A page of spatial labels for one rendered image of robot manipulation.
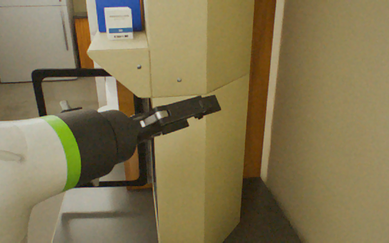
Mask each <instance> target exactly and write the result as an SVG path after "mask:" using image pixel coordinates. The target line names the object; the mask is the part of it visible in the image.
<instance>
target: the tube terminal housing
mask: <svg viewBox="0 0 389 243"><path fill-rule="evenodd" d="M141 1H142V12H143V27H144V30H145V34H146V37H147V42H148V44H149V50H150V72H151V84H152V96H150V102H151V106H152V109H153V108H154V107H155V106H162V105H168V104H172V103H176V102H180V101H183V100H185V99H188V98H193V97H195V96H197V95H201V96H202V97H205V96H210V95H216V97H217V101H218V103H219V105H220V107H221V111H219V112H215V113H212V114H209V115H205V116H203V118H201V119H200V120H198V118H194V117H191V118H189V119H187V120H188V122H189V125H190V126H189V127H188V128H185V129H181V130H178V131H175V132H172V133H170V134H166V135H164V136H163V135H162V132H161V136H159V137H154V155H155V167H156V172H157V185H158V215H159V226H158V215H157V210H156V203H155V198H154V209H155V215H156V220H157V227H158V239H159V243H222V242H223V241H224V240H225V239H226V237H227V236H228V235H229V234H230V233H231V231H232V230H234V228H235V227H236V226H237V225H238V223H239V222H240V208H241V197H242V178H243V168H244V149H245V139H246V120H247V110H248V91H249V70H250V60H251V41H252V31H253V12H254V2H255V0H145V4H144V0H141ZM145 6H146V18H147V23H146V21H145ZM153 197H154V187H153Z"/></svg>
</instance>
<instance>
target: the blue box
mask: <svg viewBox="0 0 389 243"><path fill-rule="evenodd" d="M95 5H96V15H97V22H98V31H99V32H100V33H102V32H107V26H106V19H105V8H117V7H128V8H129V9H131V12H132V29H133V31H134V32H140V31H142V27H141V6H140V0H95Z"/></svg>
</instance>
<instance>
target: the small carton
mask: <svg viewBox="0 0 389 243"><path fill-rule="evenodd" d="M105 19H106V26H107V36H108V38H109V40H120V39H133V29H132V12H131V9H129V8H128V7H117V8H105Z"/></svg>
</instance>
